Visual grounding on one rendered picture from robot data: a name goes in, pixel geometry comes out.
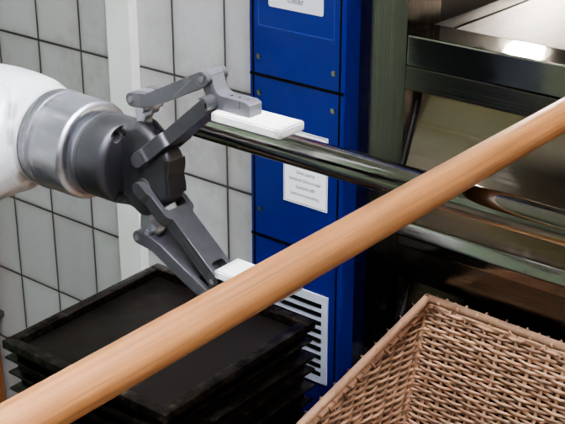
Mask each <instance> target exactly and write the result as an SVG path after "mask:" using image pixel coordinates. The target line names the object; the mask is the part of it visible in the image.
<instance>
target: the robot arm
mask: <svg viewBox="0 0 565 424"><path fill-rule="evenodd" d="M227 76H228V71H227V69H226V67H225V66H223V65H218V66H214V67H211V68H209V69H206V70H203V71H200V72H197V73H195V74H192V75H191V76H188V77H184V78H183V79H180V80H178V81H176V82H173V83H170V84H168V85H166V86H164V87H156V86H148V87H143V88H141V89H138V90H135V91H133V92H130V93H127V94H126V102H127V104H128V105H129V106H131V107H135V113H136V117H132V116H129V115H126V114H124V113H123V112H122V110H121V109H120V108H119V107H117V106H116V105H115V104H113V103H111V102H109V101H106V100H102V99H100V98H95V97H91V96H88V95H85V94H83V93H80V92H78V91H75V90H71V89H67V88H65V87H64V86H63V85H62V84H60V83H59V82H58V81H56V80H55V79H53V78H50V77H47V76H45V75H43V74H41V73H38V72H34V71H31V70H28V69H25V68H22V67H18V66H11V65H6V64H2V63H0V200H1V199H5V198H7V197H9V196H12V195H14V194H16V193H21V192H24V191H27V190H30V189H33V188H35V187H36V186H37V185H38V184H39V185H40V186H42V187H45V188H50V189H54V190H57V191H60V192H62V193H66V194H69V195H71V196H73V197H76V198H79V199H90V198H93V197H96V196H98V197H100V198H103V199H106V200H109V201H112V202H115V203H119V204H129V205H131V206H133V207H134V208H135V209H136V210H137V211H138V212H139V213H140V214H141V216H140V229H138V230H137V231H134V233H133V238H134V240H135V242H136V243H138V244H140V245H141V246H143V247H145V248H147V249H149V250H151V251H152V252H154V253H155V254H156V255H157V256H158V257H159V258H160V259H161V260H162V261H163V262H164V263H165V264H166V265H167V266H168V267H169V268H170V269H171V270H172V271H173V272H174V273H175V274H176V275H177V276H178V277H179V278H180V279H181V280H182V281H183V282H184V283H185V284H186V285H187V286H188V287H189V288H190V289H191V290H192V291H193V292H194V293H195V294H196V295H197V296H199V295H201V294H203V293H204V292H206V291H208V290H210V289H212V288H214V287H215V286H217V285H219V284H221V283H223V282H224V281H226V280H228V279H230V278H233V277H234V276H235V275H237V274H239V273H242V272H244V271H245V270H246V269H248V268H251V267H253V266H254V265H255V264H252V263H250V262H246V261H243V260H240V259H239V258H238V259H236V260H234V261H233V262H231V261H230V260H229V258H227V256H226V255H225V254H224V252H223V251H222V249H221V248H220V247H219V245H218V244H217V242H216V241H215V240H214V238H213V237H212V236H211V235H210V233H209V232H208V230H207V229H206V228H205V226H204V225H203V223H202V222H201V221H200V219H199V218H198V217H197V216H196V214H195V213H194V212H193V207H194V205H193V202H192V201H191V200H190V198H189V197H188V196H187V195H186V194H185V192H184V191H186V190H187V185H186V178H185V175H184V170H185V166H186V159H185V156H183V155H182V152H181V150H180V148H179V147H181V146H182V145H183V144H184V143H186V142H187V141H188V140H190V139H191V138H192V135H193V134H194V133H196V132H197V131H198V130H199V129H201V128H202V127H203V126H204V125H206V124H207V123H208V122H209V121H210V120H212V121H214V122H217V123H221V124H223V125H229V126H232V127H235V128H238V129H242V130H247V131H250V132H253V133H257V134H259V135H265V136H268V137H272V138H274V139H278V140H281V139H283V138H285V137H288V136H290V135H293V134H295V133H298V132H299V131H301V130H303V129H304V122H303V121H302V120H299V119H293V118H289V117H287V116H283V115H280V114H274V113H271V112H267V111H264V110H261V101H260V100H259V99H258V98H253V97H250V96H246V95H244V94H240V93H234V92H232V90H231V89H229V88H228V86H227V84H226V81H225V79H226V78H227ZM201 88H203V90H204V92H205V96H204V97H201V98H198V100H199V99H201V100H199V101H198V102H197V103H196V104H195V105H193V106H192V107H191V108H190V109H189V110H188V111H187V112H186V113H185V114H183V115H182V116H181V117H180V118H179V119H177V120H176V121H175V122H174V123H173V124H172V125H170V126H169V127H168V128H167V129H166V130H164V129H163V128H162V127H161V125H160V124H159V123H158V122H157V121H156V120H155V119H152V117H153V114H154V113H156V112H158V111H159V110H160V107H162V106H163V104H164V103H166V102H168V101H171V100H173V99H176V98H180V97H181V96H184V95H186V94H189V93H192V92H195V91H197V90H199V89H201ZM174 202H175V203H176V204H177V207H176V208H174V209H170V210H167V209H165V208H166V207H167V206H168V205H170V204H172V203H174ZM215 269H216V270H215Z"/></svg>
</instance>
